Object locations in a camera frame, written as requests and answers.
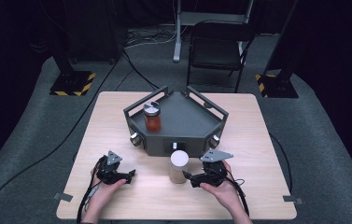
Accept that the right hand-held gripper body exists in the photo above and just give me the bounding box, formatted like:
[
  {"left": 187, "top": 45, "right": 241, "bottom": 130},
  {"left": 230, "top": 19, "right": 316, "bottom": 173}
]
[{"left": 199, "top": 148, "right": 234, "bottom": 188}]

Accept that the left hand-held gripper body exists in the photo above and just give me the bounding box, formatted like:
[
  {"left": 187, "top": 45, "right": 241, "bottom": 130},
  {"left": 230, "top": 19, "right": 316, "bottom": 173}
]
[{"left": 96, "top": 150, "right": 130, "bottom": 185}]

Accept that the glass jar with orange spice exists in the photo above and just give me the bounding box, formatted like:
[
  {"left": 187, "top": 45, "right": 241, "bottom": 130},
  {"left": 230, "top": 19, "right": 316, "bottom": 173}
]
[{"left": 143, "top": 101, "right": 162, "bottom": 133}]

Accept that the black corner rack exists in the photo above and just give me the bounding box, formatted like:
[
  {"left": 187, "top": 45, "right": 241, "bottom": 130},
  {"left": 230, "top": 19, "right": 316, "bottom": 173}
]
[{"left": 122, "top": 85, "right": 230, "bottom": 158}]

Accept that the person's right hand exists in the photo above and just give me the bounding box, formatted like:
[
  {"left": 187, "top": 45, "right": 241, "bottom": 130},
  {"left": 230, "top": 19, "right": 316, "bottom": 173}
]
[{"left": 200, "top": 160, "right": 245, "bottom": 211}]

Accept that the person's left hand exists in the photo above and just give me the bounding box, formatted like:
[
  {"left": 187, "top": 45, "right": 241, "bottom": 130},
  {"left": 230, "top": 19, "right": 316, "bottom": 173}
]
[{"left": 89, "top": 176, "right": 127, "bottom": 209}]

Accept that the black stand with striped base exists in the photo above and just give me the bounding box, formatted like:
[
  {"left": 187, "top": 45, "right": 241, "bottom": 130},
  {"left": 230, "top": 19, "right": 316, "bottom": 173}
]
[
  {"left": 49, "top": 0, "right": 97, "bottom": 97},
  {"left": 255, "top": 0, "right": 303, "bottom": 99}
]

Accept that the black folding chair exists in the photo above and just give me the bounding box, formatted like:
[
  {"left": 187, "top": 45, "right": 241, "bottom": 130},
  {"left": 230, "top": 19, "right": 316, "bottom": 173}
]
[{"left": 186, "top": 20, "right": 257, "bottom": 93}]

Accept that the grey metal stand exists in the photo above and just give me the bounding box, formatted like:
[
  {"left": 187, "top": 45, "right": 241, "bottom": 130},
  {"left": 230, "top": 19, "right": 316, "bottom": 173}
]
[{"left": 172, "top": 0, "right": 255, "bottom": 63}]

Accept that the dark wheeled cabinet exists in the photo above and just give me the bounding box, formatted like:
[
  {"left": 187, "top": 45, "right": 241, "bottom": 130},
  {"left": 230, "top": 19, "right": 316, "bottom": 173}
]
[{"left": 63, "top": 0, "right": 129, "bottom": 65}]

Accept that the right hand-held gripper cable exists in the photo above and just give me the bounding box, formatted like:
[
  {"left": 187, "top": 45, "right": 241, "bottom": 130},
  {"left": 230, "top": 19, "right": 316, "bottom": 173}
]
[{"left": 225, "top": 173, "right": 250, "bottom": 217}]

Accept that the hand-held gripper cable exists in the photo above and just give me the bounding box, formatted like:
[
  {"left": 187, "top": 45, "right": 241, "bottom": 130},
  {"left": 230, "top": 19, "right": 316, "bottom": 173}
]
[
  {"left": 76, "top": 155, "right": 106, "bottom": 224},
  {"left": 225, "top": 173, "right": 250, "bottom": 217}
]

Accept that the left hand-held gripper cable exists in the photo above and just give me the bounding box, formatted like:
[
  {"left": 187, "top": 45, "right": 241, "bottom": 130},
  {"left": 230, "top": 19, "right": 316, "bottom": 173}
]
[{"left": 76, "top": 155, "right": 106, "bottom": 224}]

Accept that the grey table bracket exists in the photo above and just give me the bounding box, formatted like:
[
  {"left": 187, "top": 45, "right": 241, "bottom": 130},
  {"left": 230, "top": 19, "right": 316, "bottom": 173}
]
[
  {"left": 282, "top": 194, "right": 304, "bottom": 205},
  {"left": 53, "top": 192, "right": 74, "bottom": 202}
]

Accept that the long black floor cable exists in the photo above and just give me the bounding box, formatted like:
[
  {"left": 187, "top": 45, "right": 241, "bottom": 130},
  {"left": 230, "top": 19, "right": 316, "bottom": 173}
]
[{"left": 0, "top": 57, "right": 120, "bottom": 218}]

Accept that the bundle of floor cables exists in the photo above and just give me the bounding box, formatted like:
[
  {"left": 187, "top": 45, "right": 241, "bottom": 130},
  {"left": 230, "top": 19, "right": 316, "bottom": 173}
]
[{"left": 123, "top": 27, "right": 178, "bottom": 49}]

